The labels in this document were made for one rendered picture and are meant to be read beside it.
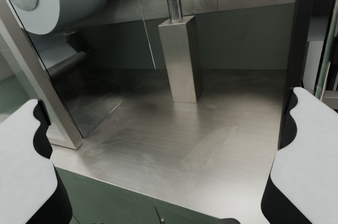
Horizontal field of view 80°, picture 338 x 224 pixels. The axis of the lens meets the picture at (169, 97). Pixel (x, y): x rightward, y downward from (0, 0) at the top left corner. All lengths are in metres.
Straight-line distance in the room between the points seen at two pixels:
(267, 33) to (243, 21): 0.10
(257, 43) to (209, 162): 0.52
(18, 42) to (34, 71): 0.07
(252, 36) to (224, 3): 0.16
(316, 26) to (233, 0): 0.47
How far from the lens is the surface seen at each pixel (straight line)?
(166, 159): 0.53
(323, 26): 0.41
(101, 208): 0.82
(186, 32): 0.61
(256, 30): 0.85
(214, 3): 0.85
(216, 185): 0.48
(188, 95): 0.70
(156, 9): 0.93
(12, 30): 0.57
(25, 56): 0.57
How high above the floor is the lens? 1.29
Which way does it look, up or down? 31 degrees down
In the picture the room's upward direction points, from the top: 12 degrees counter-clockwise
